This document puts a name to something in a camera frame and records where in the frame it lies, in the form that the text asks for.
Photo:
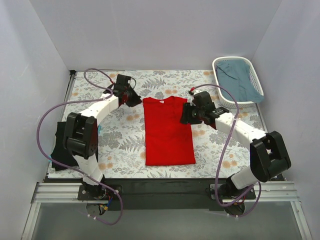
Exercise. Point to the folded black t shirt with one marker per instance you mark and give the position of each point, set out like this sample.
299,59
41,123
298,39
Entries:
60,147

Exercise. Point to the grey-blue t shirt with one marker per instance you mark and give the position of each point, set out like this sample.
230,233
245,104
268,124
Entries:
234,76

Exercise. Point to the red t shirt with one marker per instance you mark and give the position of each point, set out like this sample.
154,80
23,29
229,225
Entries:
167,141

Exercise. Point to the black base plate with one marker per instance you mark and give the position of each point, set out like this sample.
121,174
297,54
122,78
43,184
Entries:
165,193

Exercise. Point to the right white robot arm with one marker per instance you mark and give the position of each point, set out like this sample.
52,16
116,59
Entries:
268,155

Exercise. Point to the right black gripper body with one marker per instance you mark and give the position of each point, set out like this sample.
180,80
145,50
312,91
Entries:
186,113

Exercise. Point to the aluminium frame rail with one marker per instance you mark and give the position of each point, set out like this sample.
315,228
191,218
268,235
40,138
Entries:
276,191

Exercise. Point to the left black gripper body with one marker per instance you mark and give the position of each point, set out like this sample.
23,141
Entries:
133,98

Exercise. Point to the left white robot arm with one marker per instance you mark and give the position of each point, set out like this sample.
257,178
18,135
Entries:
99,110

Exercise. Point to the white plastic basket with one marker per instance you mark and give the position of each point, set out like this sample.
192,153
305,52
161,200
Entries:
225,97

